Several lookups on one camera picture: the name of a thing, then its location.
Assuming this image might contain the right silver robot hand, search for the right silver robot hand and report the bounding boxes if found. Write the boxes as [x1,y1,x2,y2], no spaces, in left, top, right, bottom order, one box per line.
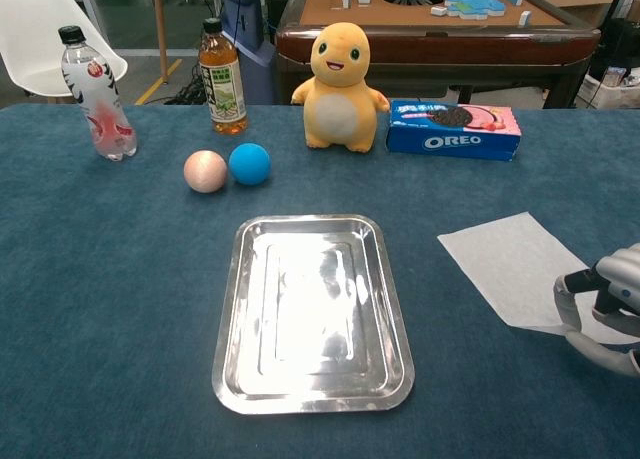
[552,242,640,378]

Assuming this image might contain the white paper sheet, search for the white paper sheet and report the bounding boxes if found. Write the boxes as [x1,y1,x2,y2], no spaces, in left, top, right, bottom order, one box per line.
[437,211,640,345]

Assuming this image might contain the rectangular metal tray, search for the rectangular metal tray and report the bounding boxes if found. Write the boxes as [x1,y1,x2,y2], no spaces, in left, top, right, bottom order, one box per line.
[211,213,416,416]

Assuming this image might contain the white storage crate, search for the white storage crate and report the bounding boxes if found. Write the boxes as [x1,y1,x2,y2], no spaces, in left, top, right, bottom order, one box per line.
[579,66,640,111]

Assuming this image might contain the blue Oreo cookie box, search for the blue Oreo cookie box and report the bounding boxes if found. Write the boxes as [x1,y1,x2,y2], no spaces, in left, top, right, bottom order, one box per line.
[384,99,523,163]

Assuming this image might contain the brown mahjong table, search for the brown mahjong table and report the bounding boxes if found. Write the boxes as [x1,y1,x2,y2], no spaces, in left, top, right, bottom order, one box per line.
[274,0,601,111]

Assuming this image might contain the yellow plush dinosaur toy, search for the yellow plush dinosaur toy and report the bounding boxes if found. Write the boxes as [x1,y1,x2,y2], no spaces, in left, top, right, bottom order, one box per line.
[291,22,391,154]

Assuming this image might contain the blue ball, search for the blue ball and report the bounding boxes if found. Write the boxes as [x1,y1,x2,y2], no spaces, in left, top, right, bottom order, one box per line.
[228,142,272,186]

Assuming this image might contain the beige pink ball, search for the beige pink ball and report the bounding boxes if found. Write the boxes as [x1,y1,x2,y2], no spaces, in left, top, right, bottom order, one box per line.
[183,150,229,194]

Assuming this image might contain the amber tea bottle green label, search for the amber tea bottle green label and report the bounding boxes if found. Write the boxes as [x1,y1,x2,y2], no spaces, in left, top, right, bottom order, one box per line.
[198,17,250,136]

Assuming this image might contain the blue grey machine base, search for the blue grey machine base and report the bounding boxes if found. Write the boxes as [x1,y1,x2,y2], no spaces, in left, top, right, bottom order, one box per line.
[207,0,276,105]

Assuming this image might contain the wooden pole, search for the wooden pole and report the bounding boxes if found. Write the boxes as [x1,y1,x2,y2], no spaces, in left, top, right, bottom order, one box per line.
[152,0,169,85]

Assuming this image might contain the clear bottle red white label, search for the clear bottle red white label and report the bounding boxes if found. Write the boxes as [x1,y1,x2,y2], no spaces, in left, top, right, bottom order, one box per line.
[57,25,138,162]

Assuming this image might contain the white shell chair wooden legs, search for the white shell chair wooden legs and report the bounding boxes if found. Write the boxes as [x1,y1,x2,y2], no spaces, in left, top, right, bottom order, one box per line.
[0,0,129,105]

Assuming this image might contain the black floor cable bundle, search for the black floor cable bundle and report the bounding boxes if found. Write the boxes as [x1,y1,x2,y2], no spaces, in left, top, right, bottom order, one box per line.
[164,71,211,105]

